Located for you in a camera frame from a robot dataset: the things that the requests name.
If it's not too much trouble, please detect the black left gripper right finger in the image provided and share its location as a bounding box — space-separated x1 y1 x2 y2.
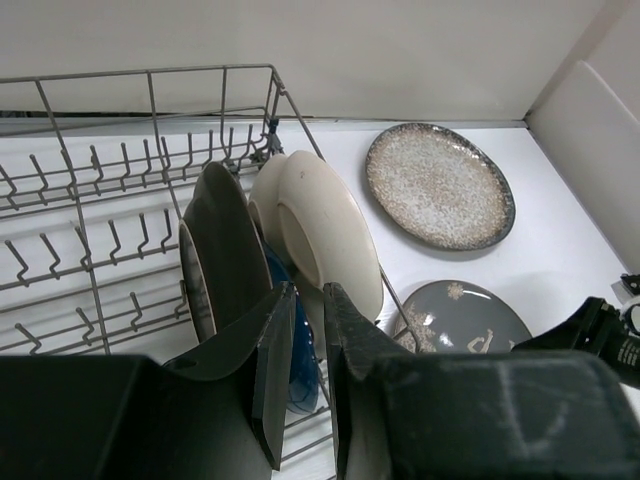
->
323 283 639 479

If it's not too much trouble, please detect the speckled beige round plate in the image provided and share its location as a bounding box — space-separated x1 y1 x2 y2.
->
364 122 516 251

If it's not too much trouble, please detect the blue shell shaped dish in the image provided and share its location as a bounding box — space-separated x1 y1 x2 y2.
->
263 239 322 415

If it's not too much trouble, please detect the cream divided plate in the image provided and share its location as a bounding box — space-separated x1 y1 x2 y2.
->
249 150 384 358

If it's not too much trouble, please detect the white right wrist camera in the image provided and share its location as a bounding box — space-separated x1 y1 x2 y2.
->
620 274 639 336

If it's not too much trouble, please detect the grey wire dish rack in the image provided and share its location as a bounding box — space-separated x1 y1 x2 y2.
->
1 65 403 479

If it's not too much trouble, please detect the silver metal plate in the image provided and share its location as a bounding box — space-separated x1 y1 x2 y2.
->
178 163 272 343

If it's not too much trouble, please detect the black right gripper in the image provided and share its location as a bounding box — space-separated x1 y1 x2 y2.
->
512 297 639 388

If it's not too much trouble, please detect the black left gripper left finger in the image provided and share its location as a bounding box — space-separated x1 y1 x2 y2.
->
1 283 295 479

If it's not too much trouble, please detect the grey tree pattern plate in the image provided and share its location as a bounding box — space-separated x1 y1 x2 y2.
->
392 280 532 354

